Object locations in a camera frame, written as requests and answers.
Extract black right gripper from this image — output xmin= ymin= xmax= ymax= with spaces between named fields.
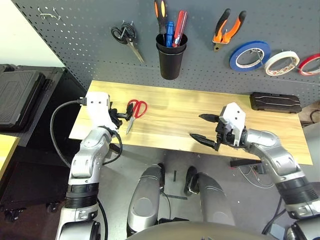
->
xmin=189 ymin=114 xmax=237 ymax=151

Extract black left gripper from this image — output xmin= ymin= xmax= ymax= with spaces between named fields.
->
xmin=108 ymin=101 xmax=135 ymax=130

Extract red handled scissors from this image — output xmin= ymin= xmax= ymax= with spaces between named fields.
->
xmin=125 ymin=99 xmax=148 ymax=135

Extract white tape roll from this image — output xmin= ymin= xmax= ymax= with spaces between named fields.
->
xmin=264 ymin=50 xmax=301 ymax=77

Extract orange black screwdriver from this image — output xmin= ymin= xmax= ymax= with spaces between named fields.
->
xmin=153 ymin=0 xmax=168 ymax=47

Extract orange black pliers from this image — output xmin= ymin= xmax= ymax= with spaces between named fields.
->
xmin=212 ymin=8 xmax=248 ymax=53

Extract grey metal pegboard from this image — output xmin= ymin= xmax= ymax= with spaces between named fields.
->
xmin=11 ymin=0 xmax=320 ymax=108

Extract black right robot foot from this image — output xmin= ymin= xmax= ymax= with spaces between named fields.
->
xmin=184 ymin=166 xmax=200 ymax=197

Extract black robot foot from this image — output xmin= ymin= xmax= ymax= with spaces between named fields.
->
xmin=184 ymin=166 xmax=200 ymax=197
xmin=157 ymin=162 xmax=166 ymax=192

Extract black plastic cup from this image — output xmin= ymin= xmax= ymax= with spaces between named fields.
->
xmin=155 ymin=32 xmax=188 ymax=81

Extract black left robot foot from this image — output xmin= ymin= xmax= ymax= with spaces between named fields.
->
xmin=157 ymin=162 xmax=166 ymax=192

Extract silver right robot leg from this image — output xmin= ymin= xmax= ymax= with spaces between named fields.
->
xmin=196 ymin=172 xmax=236 ymax=227

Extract silver robot leg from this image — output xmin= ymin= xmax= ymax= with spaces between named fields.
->
xmin=196 ymin=172 xmax=236 ymax=227
xmin=126 ymin=163 xmax=166 ymax=237

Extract small black tool case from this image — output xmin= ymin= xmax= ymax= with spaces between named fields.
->
xmin=249 ymin=91 xmax=303 ymax=115

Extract blue tape roll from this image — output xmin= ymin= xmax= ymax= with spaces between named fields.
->
xmin=229 ymin=40 xmax=272 ymax=73

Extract silver left robot leg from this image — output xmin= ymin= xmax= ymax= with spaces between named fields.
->
xmin=126 ymin=163 xmax=166 ymax=237

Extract blue marker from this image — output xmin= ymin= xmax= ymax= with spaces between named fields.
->
xmin=165 ymin=21 xmax=175 ymax=48

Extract grey robot torso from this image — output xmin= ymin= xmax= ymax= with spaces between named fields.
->
xmin=124 ymin=221 xmax=273 ymax=240

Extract black equipment cabinet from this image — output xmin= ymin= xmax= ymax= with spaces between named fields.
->
xmin=0 ymin=64 xmax=87 ymax=222

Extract red tape roll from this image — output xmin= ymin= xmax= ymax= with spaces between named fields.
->
xmin=298 ymin=53 xmax=320 ymax=77

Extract large black ribbed case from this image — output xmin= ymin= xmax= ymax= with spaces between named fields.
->
xmin=0 ymin=70 xmax=47 ymax=133

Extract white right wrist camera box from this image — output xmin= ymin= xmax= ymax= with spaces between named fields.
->
xmin=219 ymin=101 xmax=248 ymax=147

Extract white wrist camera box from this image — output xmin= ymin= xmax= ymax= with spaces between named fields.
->
xmin=219 ymin=101 xmax=248 ymax=147
xmin=84 ymin=91 xmax=118 ymax=131

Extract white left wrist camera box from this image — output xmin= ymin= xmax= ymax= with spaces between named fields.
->
xmin=84 ymin=91 xmax=118 ymax=131

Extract black table bracket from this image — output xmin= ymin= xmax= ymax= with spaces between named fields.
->
xmin=229 ymin=158 xmax=263 ymax=168

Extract white floor cables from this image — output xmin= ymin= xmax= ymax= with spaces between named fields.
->
xmin=237 ymin=164 xmax=276 ymax=189

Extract black handled scissors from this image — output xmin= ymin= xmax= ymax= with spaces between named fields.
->
xmin=110 ymin=21 xmax=145 ymax=65

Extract black left camera cable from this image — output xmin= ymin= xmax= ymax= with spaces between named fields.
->
xmin=49 ymin=98 xmax=87 ymax=168

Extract red transparent handled screwdriver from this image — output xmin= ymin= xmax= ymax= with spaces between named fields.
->
xmin=172 ymin=10 xmax=188 ymax=48

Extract silver double wire hook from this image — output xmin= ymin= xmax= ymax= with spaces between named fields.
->
xmin=38 ymin=6 xmax=62 ymax=21

